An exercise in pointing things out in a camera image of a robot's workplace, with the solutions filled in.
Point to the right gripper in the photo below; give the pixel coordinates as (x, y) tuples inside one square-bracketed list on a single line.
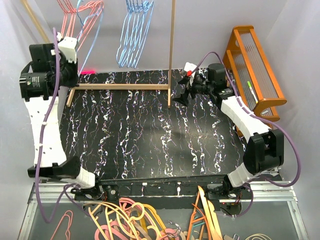
[(184, 96)]

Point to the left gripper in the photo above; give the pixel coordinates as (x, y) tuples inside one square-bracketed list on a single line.
[(73, 59)]

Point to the blue hanger hung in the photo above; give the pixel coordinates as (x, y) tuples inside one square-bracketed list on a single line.
[(130, 32), (141, 11), (137, 32)]

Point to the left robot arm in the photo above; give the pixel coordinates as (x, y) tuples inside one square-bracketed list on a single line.
[(52, 65)]

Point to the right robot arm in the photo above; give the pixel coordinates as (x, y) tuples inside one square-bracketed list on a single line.
[(264, 146)]

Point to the wooden hangers pile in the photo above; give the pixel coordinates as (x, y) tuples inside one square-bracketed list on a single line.
[(204, 224)]

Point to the pile of plastic hangers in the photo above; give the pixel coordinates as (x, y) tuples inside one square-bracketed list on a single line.
[(131, 220)]

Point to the pink plastic marker strip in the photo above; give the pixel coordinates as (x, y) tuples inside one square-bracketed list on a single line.
[(87, 72)]

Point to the green white pen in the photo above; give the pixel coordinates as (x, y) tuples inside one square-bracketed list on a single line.
[(252, 91)]

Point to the orange wooden shelf rack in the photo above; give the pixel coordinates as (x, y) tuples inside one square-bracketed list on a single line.
[(245, 58)]

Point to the wooden clothes rack frame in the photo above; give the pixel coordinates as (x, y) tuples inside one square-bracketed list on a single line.
[(125, 86)]

